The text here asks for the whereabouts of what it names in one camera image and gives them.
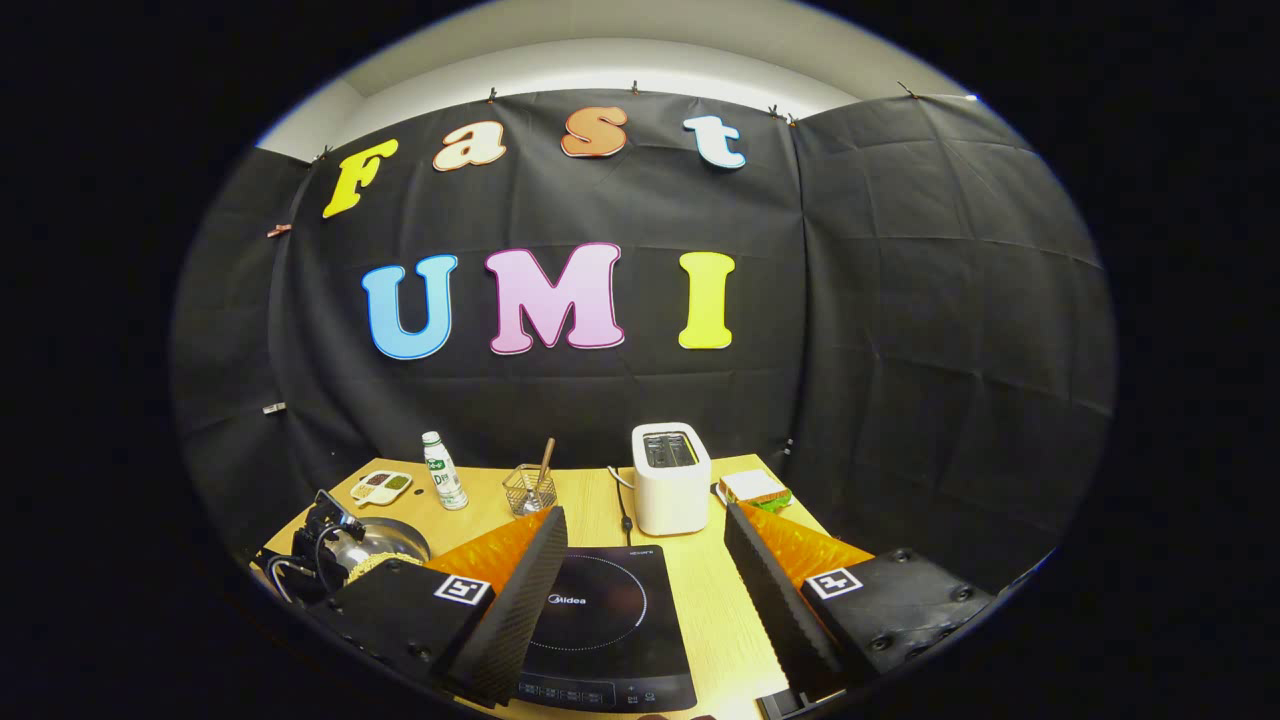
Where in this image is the steel pot with black handles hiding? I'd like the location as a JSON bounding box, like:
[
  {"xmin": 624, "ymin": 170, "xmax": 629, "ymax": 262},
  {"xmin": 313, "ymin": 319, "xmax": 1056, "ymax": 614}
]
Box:
[{"xmin": 330, "ymin": 517, "xmax": 433, "ymax": 583}]

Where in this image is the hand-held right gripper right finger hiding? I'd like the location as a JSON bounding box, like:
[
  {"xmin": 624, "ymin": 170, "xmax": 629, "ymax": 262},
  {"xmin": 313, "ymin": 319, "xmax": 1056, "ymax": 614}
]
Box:
[{"xmin": 722, "ymin": 500, "xmax": 999, "ymax": 701}]

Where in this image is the black induction cooktop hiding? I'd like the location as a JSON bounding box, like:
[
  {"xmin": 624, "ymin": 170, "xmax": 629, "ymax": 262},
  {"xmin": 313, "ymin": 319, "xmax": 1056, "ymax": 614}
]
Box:
[{"xmin": 515, "ymin": 543, "xmax": 699, "ymax": 713}]

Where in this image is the toaster power cable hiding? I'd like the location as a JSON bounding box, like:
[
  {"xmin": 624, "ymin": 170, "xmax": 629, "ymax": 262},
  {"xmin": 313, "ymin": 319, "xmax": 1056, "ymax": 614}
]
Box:
[{"xmin": 607, "ymin": 465, "xmax": 636, "ymax": 546}]

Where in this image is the black backdrop cloth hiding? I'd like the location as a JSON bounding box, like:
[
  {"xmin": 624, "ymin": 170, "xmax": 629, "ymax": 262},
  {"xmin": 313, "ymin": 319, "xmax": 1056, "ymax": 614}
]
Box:
[{"xmin": 170, "ymin": 88, "xmax": 1119, "ymax": 591}]

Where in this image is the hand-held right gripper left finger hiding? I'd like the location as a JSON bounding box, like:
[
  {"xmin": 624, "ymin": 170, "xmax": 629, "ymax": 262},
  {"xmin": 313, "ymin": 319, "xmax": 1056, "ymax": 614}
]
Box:
[{"xmin": 310, "ymin": 505, "xmax": 569, "ymax": 709}]

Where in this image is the sandwich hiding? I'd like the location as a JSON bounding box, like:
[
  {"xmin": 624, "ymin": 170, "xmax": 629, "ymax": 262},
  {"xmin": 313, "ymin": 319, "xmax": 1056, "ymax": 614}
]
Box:
[{"xmin": 716, "ymin": 470, "xmax": 794, "ymax": 515}]

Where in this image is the white divided dish of beans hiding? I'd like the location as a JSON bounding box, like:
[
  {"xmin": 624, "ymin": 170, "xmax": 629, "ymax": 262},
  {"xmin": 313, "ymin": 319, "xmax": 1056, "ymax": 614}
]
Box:
[{"xmin": 349, "ymin": 470, "xmax": 414, "ymax": 508}]

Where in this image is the white drink bottle green label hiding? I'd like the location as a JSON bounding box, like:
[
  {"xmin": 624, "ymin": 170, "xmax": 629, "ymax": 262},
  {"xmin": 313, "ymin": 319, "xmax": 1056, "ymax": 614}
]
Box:
[{"xmin": 421, "ymin": 431, "xmax": 469, "ymax": 512}]

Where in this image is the wire mesh utensil basket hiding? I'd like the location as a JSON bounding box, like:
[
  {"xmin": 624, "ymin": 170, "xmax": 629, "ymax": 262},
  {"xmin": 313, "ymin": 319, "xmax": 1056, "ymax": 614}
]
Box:
[{"xmin": 501, "ymin": 463, "xmax": 558, "ymax": 518}]

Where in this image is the white toaster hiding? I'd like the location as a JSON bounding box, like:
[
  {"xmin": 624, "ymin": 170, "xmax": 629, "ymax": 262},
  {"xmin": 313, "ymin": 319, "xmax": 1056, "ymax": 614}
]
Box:
[{"xmin": 631, "ymin": 421, "xmax": 713, "ymax": 537}]

